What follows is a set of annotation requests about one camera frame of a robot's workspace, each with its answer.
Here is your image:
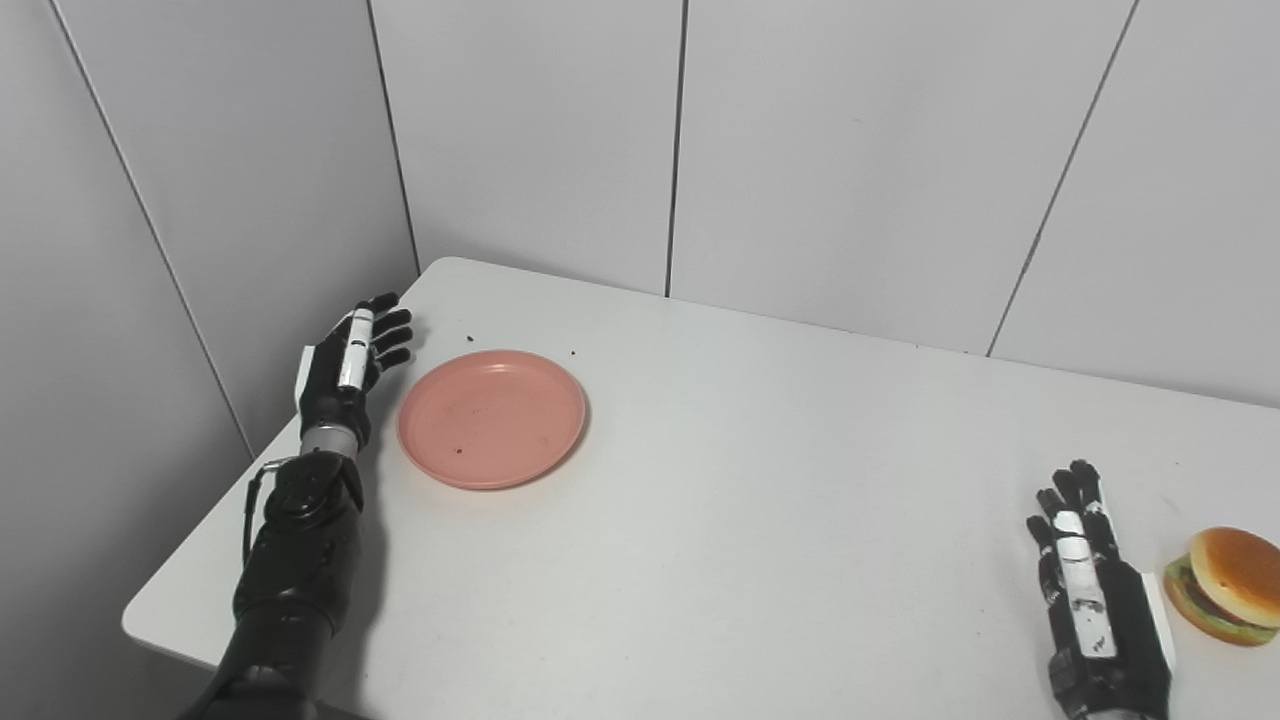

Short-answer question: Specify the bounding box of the pink round plate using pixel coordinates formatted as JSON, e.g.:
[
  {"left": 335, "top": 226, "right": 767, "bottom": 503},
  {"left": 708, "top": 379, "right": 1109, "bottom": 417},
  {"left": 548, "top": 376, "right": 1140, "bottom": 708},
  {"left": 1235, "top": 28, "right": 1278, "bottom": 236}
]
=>
[{"left": 396, "top": 349, "right": 589, "bottom": 492}]

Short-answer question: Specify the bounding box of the toy hamburger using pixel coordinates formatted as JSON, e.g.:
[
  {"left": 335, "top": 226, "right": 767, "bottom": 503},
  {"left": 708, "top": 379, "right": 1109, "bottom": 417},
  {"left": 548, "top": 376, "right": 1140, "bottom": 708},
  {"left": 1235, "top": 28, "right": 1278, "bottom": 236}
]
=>
[{"left": 1162, "top": 526, "right": 1280, "bottom": 648}]

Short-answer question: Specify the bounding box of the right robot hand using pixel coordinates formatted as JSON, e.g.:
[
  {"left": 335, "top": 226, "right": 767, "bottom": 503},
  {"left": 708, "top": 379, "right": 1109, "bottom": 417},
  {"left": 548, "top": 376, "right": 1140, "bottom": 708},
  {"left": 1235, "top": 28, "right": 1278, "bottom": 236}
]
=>
[{"left": 1026, "top": 459, "right": 1176, "bottom": 720}]

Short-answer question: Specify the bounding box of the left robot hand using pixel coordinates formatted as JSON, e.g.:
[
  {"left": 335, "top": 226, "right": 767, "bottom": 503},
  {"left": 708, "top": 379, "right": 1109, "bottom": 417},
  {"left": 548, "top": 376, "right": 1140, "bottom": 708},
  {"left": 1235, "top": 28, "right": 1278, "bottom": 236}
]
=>
[{"left": 296, "top": 291, "right": 414, "bottom": 437}]

